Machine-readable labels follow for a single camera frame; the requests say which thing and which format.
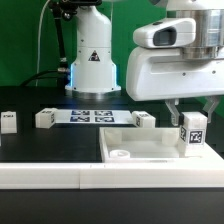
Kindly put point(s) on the white U-shaped obstacle fence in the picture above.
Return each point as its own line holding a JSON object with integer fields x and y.
{"x": 108, "y": 176}

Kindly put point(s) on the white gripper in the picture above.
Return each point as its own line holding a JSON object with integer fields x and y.
{"x": 159, "y": 74}

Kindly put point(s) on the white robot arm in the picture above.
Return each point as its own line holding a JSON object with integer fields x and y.
{"x": 94, "y": 74}

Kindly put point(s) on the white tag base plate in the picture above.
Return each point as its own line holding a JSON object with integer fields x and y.
{"x": 93, "y": 116}

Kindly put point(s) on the white square tabletop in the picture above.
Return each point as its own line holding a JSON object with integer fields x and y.
{"x": 150, "y": 145}

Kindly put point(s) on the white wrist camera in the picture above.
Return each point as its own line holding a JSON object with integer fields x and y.
{"x": 166, "y": 33}

